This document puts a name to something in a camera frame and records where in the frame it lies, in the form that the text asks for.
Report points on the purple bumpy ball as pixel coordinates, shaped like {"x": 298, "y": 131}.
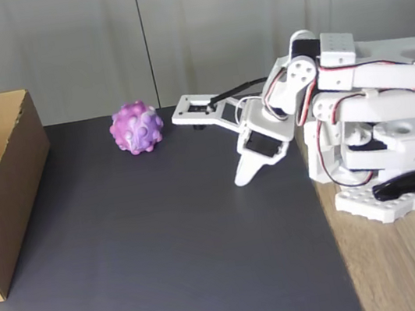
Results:
{"x": 136, "y": 129}

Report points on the brown cardboard box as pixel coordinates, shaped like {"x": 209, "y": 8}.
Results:
{"x": 12, "y": 194}

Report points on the dark grey table mat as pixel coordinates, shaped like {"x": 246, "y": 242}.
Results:
{"x": 167, "y": 248}

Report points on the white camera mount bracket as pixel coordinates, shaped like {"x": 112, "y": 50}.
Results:
{"x": 183, "y": 113}

